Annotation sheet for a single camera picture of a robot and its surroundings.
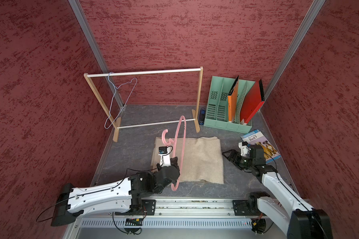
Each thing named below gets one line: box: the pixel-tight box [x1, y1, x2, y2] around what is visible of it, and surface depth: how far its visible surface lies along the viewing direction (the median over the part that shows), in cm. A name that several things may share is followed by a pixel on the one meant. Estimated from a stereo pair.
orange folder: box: [227, 75, 240, 123], surface depth 94 cm
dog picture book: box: [240, 128, 282, 164], surface depth 100 cm
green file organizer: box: [203, 75, 256, 134], surface depth 106 cm
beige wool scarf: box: [150, 136, 224, 185], surface depth 89 cm
